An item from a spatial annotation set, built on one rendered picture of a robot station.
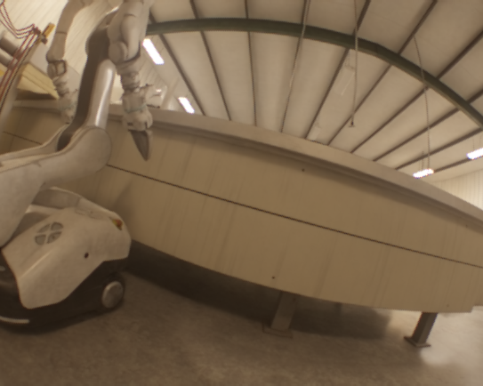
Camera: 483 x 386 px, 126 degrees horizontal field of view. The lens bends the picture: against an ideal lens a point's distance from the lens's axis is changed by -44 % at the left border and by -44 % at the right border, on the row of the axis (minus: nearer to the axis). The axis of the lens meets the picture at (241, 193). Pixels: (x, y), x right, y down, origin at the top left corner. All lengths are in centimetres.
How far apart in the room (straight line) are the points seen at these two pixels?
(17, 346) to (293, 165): 108
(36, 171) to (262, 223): 76
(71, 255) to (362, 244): 97
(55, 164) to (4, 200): 19
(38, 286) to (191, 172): 68
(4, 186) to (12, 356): 42
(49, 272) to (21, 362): 26
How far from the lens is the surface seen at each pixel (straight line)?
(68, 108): 105
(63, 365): 67
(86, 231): 63
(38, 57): 188
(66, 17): 109
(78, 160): 74
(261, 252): 83
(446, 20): 677
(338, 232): 88
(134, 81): 67
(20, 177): 65
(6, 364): 67
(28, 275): 59
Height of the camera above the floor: 50
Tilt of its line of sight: 6 degrees up
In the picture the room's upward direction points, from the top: 16 degrees clockwise
